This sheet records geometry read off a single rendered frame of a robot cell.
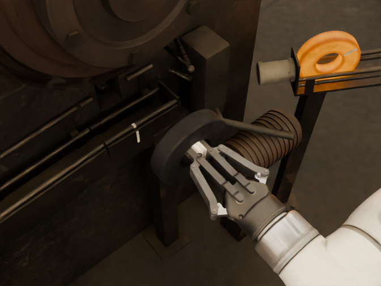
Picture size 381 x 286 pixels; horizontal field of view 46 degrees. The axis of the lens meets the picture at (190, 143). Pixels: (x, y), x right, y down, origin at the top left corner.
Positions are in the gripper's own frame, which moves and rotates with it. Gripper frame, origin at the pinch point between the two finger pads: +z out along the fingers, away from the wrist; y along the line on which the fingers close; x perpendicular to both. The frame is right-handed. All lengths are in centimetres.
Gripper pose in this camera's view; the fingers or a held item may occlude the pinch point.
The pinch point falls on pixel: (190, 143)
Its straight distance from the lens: 78.4
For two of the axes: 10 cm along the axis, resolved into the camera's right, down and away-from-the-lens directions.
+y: 7.7, -5.1, 3.8
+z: -6.4, -6.5, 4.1
